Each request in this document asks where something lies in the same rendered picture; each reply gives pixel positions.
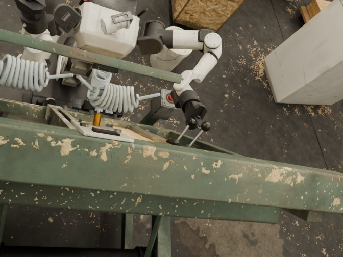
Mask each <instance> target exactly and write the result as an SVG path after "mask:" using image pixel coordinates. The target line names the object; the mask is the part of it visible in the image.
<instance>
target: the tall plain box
mask: <svg viewBox="0 0 343 257"><path fill-rule="evenodd" d="M264 60H265V62H264V63H263V65H264V68H265V72H266V75H267V78H268V81H269V85H270V87H271V91H272V94H273V97H274V100H275V102H276V103H287V104H306V105H332V104H334V103H336V102H338V101H340V100H341V99H343V0H334V1H332V2H331V3H330V4H329V5H328V6H326V7H325V8H324V9H322V11H320V12H319V13H318V14H317V15H316V16H315V17H313V18H312V19H311V20H309V21H308V22H307V23H306V24H305V25H303V26H302V27H301V28H300V29H299V30H297V31H296V32H295V33H294V34H293V35H291V36H290V37H289V38H288V39H287V40H285V41H284V42H283V43H282V44H281V45H279V46H278V47H277V48H276V49H275V50H274V51H272V52H271V53H270V54H269V55H268V56H266V57H265V58H264Z"/></svg>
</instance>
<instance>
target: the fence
mask: <svg viewBox="0 0 343 257"><path fill-rule="evenodd" d="M129 129H130V130H132V131H134V132H136V133H138V134H140V135H142V136H144V137H146V138H148V139H150V140H152V141H154V142H158V143H164V144H169V143H167V142H166V140H167V139H164V138H162V137H160V136H158V135H155V134H153V133H151V132H149V131H146V130H144V129H142V128H140V127H137V126H132V125H130V126H129Z"/></svg>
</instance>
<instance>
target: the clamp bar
mask: <svg viewBox="0 0 343 257"><path fill-rule="evenodd" d="M92 68H93V69H95V70H94V72H93V75H92V79H91V85H95V86H98V87H99V88H100V92H99V94H98V96H97V97H96V98H95V99H93V100H89V102H91V101H94V100H99V99H100V98H101V96H102V94H103V91H104V85H108V84H109V82H110V80H111V76H112V74H111V73H118V72H119V69H117V68H113V67H109V66H105V65H101V64H93V67H92ZM98 77H99V78H98ZM100 78H103V79H104V80H102V79H100ZM95 86H94V88H93V90H92V92H90V94H91V95H94V94H95V92H96V87H95ZM92 106H93V105H92ZM93 107H95V108H97V112H95V114H94V119H93V123H88V122H82V119H78V118H73V117H72V116H71V115H70V114H69V113H67V112H66V111H65V110H64V109H63V108H62V107H60V106H55V105H49V104H48V105H47V110H46V115H45V118H46V120H47V122H48V124H49V125H54V126H60V127H66V128H70V129H77V130H78V131H79V132H80V133H81V134H83V135H84V136H91V137H98V138H104V139H110V140H117V141H124V142H130V143H134V139H132V138H131V137H129V136H127V135H125V134H123V133H122V130H121V129H118V128H113V125H112V124H106V125H100V121H101V116H102V113H100V108H101V107H100V108H98V107H96V106H93ZM92 127H94V128H98V129H105V130H111V131H116V132H118V133H119V134H120V136H115V135H109V134H102V133H96V132H94V131H92V130H91V129H92Z"/></svg>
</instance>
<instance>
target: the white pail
mask: <svg viewBox="0 0 343 257"><path fill-rule="evenodd" d="M166 30H184V29H182V28H180V27H176V26H172V27H168V28H166ZM191 52H192V49H168V48H167V47H166V46H165V45H163V49H162V51H161V52H160V53H158V54H152V55H151V56H150V64H151V66H152V67H153V68H157V69H161V70H165V71H169V72H171V71H172V70H173V69H174V68H175V67H176V66H178V65H179V63H180V62H181V61H182V60H183V59H184V58H185V57H187V56H188V55H189V54H190V53H191Z"/></svg>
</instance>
